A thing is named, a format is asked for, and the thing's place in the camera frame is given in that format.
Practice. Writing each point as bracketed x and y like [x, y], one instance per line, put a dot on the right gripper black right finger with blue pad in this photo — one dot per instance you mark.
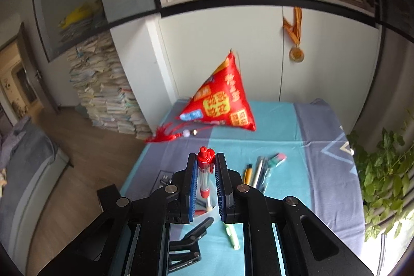
[227, 181]

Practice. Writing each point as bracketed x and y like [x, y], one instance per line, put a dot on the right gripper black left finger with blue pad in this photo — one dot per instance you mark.
[182, 209]

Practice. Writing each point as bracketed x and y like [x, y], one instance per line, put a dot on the red cap transparent pen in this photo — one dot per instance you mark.
[205, 163]

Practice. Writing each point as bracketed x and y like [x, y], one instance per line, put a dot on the yellow black pen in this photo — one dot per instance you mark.
[248, 174]

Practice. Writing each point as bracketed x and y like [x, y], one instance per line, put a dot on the silver grey pen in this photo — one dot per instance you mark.
[258, 171]

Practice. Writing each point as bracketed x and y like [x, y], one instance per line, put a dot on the green highlighter marker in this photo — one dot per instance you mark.
[232, 235]

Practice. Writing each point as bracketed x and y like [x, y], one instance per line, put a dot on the teal pink eraser pen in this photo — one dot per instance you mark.
[277, 160]

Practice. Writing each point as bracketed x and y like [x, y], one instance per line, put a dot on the red tassel with beads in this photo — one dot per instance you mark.
[167, 132]

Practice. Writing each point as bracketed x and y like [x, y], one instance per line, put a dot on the blue patterned tablecloth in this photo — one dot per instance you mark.
[318, 170]

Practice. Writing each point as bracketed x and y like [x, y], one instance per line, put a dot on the red triangular plush pillow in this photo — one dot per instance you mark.
[221, 100]

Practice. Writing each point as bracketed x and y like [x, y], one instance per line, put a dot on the gold medal orange ribbon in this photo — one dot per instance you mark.
[294, 31]

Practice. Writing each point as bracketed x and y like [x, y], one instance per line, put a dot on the green potted plant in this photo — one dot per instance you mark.
[386, 179]

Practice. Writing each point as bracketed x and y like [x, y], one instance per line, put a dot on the grey bed with bedding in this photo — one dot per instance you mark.
[31, 165]

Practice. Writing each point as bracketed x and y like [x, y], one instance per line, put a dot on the tall floor stack of books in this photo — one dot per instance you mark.
[97, 75]

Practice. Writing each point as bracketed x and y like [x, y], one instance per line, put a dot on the white bookshelf cabinet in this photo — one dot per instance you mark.
[166, 56]

